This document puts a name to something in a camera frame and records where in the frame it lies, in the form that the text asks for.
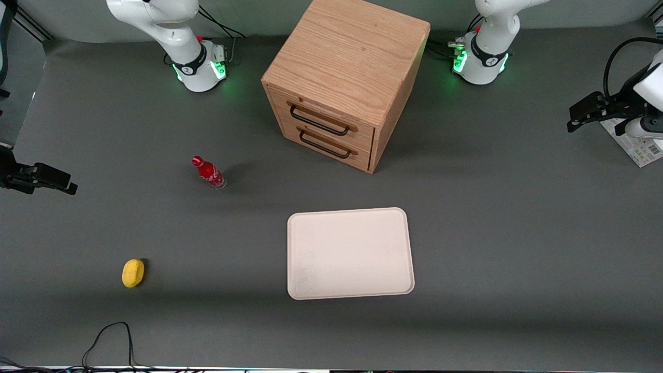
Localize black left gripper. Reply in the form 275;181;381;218
567;78;649;133

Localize black drawer handle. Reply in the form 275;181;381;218
286;101;358;137
297;126;358;159

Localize black base cables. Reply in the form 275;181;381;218
429;15;485;59
197;4;246;65

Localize black frame rail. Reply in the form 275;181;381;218
13;9;54;42

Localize black thin looped cable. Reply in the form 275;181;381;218
0;321;156;371

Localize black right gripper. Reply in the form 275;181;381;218
0;145;79;196

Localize wooden drawer cabinet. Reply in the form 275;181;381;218
261;0;431;174

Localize black stand with cable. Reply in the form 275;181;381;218
0;0;18;116

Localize white rectangular tray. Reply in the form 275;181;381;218
286;207;415;301

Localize red soda bottle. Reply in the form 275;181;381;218
191;155;227;190

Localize wooden drawer front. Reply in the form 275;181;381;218
268;85;376;152
279;117;372;172

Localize black thick arm cable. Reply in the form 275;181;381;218
603;36;663;100

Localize yellow lemon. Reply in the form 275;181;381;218
122;259;146;289

